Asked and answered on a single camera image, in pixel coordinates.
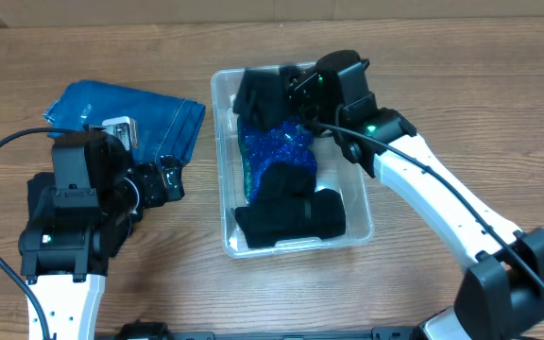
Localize brown cardboard backdrop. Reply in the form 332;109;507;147
0;0;544;27

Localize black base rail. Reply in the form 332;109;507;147
95;320;425;340

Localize clear plastic storage bin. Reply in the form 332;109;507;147
211;68;375;258

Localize blue sparkly cloth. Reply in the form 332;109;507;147
237;118;317;202

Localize blue denim jeans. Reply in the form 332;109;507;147
43;80;206;165

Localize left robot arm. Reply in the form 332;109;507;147
19;130;184;339

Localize black garment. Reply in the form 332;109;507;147
234;163;347;248

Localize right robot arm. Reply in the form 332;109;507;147
281;50;544;339

